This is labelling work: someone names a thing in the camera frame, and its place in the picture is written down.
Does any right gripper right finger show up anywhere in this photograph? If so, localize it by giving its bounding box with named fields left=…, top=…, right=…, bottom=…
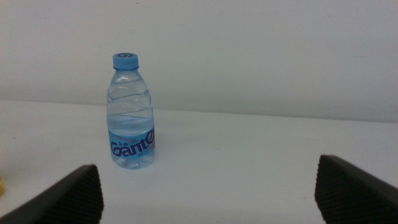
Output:
left=314, top=154, right=398, bottom=224

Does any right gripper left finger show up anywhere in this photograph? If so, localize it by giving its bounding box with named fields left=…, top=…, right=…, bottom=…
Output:
left=0, top=164, right=104, bottom=224

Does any clear water bottle blue cap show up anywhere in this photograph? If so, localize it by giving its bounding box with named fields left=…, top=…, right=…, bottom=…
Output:
left=106, top=52, right=156, bottom=170

